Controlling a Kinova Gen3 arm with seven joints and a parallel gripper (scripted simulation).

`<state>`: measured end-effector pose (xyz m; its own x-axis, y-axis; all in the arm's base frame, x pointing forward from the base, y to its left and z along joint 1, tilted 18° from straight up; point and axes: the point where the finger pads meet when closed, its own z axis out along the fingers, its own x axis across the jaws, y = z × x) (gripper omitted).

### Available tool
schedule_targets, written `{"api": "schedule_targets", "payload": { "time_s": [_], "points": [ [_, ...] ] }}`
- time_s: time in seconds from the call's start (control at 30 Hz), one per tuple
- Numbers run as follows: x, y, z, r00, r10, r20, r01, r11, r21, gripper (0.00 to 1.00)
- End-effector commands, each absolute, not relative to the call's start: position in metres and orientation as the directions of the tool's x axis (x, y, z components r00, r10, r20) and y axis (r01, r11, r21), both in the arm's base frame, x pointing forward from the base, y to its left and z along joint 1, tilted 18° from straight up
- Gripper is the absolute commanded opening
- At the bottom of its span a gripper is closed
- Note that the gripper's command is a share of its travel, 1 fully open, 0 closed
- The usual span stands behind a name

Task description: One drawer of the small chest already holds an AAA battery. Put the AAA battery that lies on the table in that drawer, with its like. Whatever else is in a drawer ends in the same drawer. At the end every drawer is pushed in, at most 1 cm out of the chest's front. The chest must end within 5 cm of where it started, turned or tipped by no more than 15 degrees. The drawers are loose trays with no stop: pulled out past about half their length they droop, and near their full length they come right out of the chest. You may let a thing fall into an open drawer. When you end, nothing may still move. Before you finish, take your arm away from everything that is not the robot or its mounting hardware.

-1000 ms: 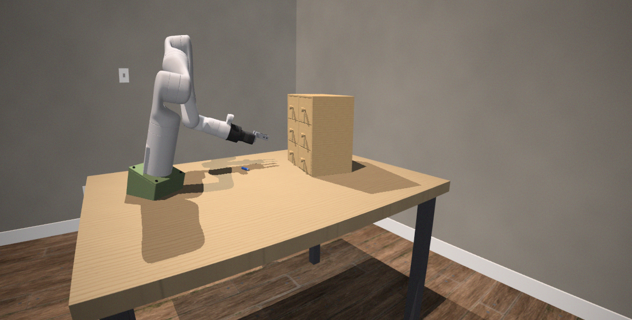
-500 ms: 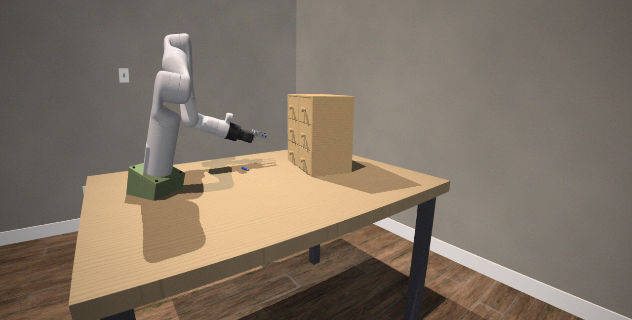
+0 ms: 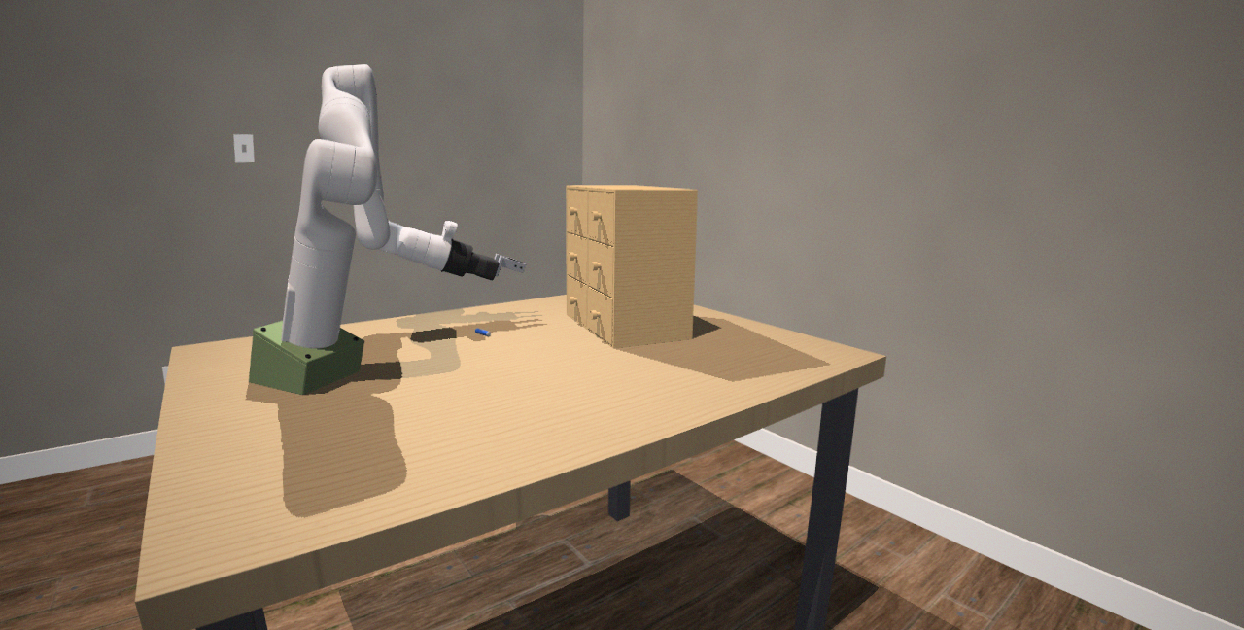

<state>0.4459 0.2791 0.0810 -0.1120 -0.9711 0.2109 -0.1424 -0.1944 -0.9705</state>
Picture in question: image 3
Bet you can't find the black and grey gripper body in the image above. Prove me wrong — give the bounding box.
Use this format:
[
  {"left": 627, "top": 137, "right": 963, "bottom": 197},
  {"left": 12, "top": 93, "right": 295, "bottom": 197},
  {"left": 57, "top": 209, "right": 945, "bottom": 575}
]
[{"left": 420, "top": 222, "right": 499, "bottom": 281}]

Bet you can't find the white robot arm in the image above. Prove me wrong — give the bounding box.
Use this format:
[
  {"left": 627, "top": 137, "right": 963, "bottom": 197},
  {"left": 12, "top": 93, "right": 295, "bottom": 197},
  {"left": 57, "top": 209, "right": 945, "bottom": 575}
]
[{"left": 281, "top": 63, "right": 430, "bottom": 349}]

